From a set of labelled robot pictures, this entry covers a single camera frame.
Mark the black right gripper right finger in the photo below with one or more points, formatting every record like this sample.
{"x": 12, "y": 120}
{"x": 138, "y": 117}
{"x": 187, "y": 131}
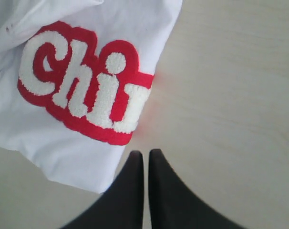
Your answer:
{"x": 173, "y": 205}

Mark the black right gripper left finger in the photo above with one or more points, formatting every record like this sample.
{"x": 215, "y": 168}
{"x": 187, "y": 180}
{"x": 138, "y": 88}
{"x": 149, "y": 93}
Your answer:
{"x": 121, "y": 205}

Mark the white t-shirt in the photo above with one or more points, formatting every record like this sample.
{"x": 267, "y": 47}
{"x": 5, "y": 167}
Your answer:
{"x": 74, "y": 78}

